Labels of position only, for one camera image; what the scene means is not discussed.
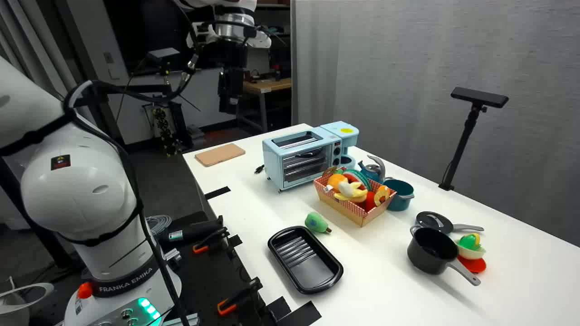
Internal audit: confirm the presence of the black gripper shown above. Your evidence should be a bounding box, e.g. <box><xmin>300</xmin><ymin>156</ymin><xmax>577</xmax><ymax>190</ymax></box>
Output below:
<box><xmin>207</xmin><ymin>40</ymin><xmax>251</xmax><ymax>114</ymax></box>

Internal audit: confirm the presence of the yellow banana plush toy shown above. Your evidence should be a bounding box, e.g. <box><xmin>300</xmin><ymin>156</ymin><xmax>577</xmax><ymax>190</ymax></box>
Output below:
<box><xmin>332</xmin><ymin>179</ymin><xmax>370</xmax><ymax>205</ymax></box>

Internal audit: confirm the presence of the light blue toaster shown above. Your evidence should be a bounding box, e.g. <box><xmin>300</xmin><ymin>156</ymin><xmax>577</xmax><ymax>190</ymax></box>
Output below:
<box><xmin>262</xmin><ymin>120</ymin><xmax>361</xmax><ymax>194</ymax></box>

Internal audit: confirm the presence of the large orange plush fruit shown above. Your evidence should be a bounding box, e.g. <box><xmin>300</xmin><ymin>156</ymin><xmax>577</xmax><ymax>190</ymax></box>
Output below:
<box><xmin>327</xmin><ymin>172</ymin><xmax>349</xmax><ymax>190</ymax></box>

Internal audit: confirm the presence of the green pear plush toy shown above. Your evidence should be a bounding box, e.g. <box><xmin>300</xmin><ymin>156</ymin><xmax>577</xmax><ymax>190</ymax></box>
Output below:
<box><xmin>303</xmin><ymin>210</ymin><xmax>334</xmax><ymax>237</ymax></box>

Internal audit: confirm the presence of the teal and silver kitchen toy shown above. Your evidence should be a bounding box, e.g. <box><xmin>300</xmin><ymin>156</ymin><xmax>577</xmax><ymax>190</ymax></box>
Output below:
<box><xmin>358</xmin><ymin>152</ymin><xmax>388</xmax><ymax>183</ymax></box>

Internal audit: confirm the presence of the small orange plush fruit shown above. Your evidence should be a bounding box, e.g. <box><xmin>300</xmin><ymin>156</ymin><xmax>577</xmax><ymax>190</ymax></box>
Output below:
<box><xmin>372</xmin><ymin>183</ymin><xmax>394</xmax><ymax>208</ymax></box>

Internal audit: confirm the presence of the green and yellow toy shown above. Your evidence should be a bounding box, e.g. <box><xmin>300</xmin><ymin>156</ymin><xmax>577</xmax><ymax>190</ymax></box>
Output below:
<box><xmin>457</xmin><ymin>232</ymin><xmax>488</xmax><ymax>261</ymax></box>

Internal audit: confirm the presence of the wooden background desk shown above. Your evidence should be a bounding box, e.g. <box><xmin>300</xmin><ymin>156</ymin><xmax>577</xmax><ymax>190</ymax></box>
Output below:
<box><xmin>242</xmin><ymin>76</ymin><xmax>294</xmax><ymax>132</ymax></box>

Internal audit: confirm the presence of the brown cork mat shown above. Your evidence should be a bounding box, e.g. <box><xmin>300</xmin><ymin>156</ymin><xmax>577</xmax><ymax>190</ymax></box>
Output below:
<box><xmin>195</xmin><ymin>141</ymin><xmax>249</xmax><ymax>168</ymax></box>

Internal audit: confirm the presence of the black tape strip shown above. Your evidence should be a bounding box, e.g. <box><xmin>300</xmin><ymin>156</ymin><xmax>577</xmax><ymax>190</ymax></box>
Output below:
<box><xmin>204</xmin><ymin>185</ymin><xmax>233</xmax><ymax>201</ymax></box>
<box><xmin>289</xmin><ymin>299</ymin><xmax>325</xmax><ymax>326</ymax></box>
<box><xmin>265</xmin><ymin>295</ymin><xmax>292</xmax><ymax>322</ymax></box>

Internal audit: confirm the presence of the black tool teal band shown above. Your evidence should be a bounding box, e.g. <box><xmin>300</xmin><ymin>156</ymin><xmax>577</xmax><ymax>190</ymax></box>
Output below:
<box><xmin>166</xmin><ymin>219</ymin><xmax>224</xmax><ymax>246</ymax></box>

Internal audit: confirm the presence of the red checkered cardboard basket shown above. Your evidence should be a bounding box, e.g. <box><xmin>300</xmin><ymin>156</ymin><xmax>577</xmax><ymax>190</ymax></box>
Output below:
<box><xmin>312</xmin><ymin>170</ymin><xmax>399</xmax><ymax>228</ymax></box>

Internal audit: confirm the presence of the black ridged grill tray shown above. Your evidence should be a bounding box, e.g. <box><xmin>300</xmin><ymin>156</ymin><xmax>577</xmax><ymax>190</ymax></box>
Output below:
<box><xmin>267</xmin><ymin>225</ymin><xmax>347</xmax><ymax>295</ymax></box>

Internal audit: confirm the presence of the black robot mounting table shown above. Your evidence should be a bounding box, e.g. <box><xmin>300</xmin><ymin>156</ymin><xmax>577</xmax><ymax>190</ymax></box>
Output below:
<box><xmin>153</xmin><ymin>210</ymin><xmax>271</xmax><ymax>326</ymax></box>

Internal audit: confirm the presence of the teal bowl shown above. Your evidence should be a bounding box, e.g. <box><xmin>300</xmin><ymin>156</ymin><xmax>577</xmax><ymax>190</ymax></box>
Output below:
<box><xmin>383</xmin><ymin>178</ymin><xmax>417</xmax><ymax>212</ymax></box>

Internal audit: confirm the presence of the white round container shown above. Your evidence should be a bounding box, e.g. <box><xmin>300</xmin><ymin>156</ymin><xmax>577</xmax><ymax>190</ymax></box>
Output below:
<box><xmin>0</xmin><ymin>281</ymin><xmax>57</xmax><ymax>326</ymax></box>

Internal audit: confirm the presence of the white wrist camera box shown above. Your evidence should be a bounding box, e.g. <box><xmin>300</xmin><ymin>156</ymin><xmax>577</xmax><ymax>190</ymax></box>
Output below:
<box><xmin>247</xmin><ymin>31</ymin><xmax>276</xmax><ymax>51</ymax></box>

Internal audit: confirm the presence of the orange handled black clamp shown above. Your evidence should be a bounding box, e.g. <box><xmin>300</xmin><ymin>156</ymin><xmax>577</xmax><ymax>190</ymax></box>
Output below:
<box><xmin>216</xmin><ymin>277</ymin><xmax>265</xmax><ymax>319</ymax></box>
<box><xmin>191</xmin><ymin>225</ymin><xmax>243</xmax><ymax>255</ymax></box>

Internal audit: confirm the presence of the small black pan grey handle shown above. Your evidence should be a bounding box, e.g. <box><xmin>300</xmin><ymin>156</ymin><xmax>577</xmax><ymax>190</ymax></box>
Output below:
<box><xmin>410</xmin><ymin>210</ymin><xmax>486</xmax><ymax>237</ymax></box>

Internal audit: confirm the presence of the black camera on stand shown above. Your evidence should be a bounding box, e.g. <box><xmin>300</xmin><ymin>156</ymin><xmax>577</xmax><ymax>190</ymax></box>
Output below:
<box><xmin>439</xmin><ymin>85</ymin><xmax>512</xmax><ymax>192</ymax></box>

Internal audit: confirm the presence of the black pot grey handle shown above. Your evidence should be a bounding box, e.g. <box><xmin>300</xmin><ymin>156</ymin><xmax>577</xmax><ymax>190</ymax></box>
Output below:
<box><xmin>407</xmin><ymin>226</ymin><xmax>485</xmax><ymax>288</ymax></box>

